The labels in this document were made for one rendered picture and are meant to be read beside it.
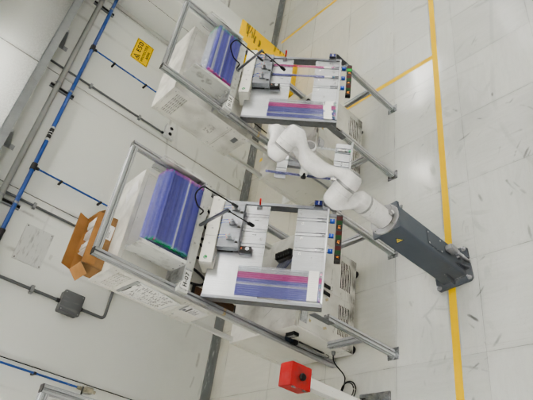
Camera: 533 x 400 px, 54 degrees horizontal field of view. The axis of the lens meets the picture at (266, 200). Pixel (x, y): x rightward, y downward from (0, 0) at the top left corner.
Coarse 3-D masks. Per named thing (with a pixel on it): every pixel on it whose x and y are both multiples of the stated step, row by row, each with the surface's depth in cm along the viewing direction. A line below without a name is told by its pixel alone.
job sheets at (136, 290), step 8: (120, 288) 315; (128, 288) 313; (136, 288) 311; (144, 288) 310; (152, 288) 310; (136, 296) 321; (144, 296) 319; (152, 296) 317; (160, 296) 316; (152, 304) 329; (160, 304) 327; (168, 304) 325; (176, 304) 321; (192, 312) 330; (200, 312) 328
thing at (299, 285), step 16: (240, 272) 317; (256, 272) 316; (272, 272) 316; (288, 272) 315; (304, 272) 314; (320, 272) 313; (240, 288) 311; (256, 288) 310; (272, 288) 309; (288, 288) 309; (304, 288) 308; (320, 288) 307
